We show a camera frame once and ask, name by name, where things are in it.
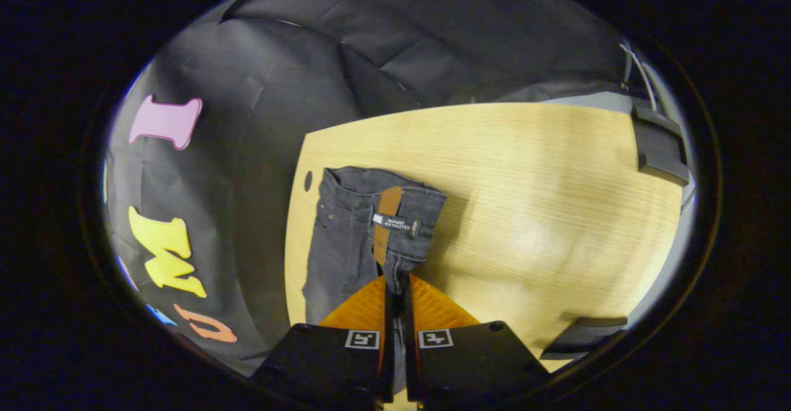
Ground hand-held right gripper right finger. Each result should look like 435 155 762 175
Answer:
404 273 552 407

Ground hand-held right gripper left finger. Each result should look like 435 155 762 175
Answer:
252 274 396 407

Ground black jeans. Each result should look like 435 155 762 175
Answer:
302 165 448 396

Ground black backdrop cloth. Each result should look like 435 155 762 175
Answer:
102 0 631 378

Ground black table edge bracket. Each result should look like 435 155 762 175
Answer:
630 103 691 187
539 316 629 361

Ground white cable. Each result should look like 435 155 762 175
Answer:
620 41 659 112

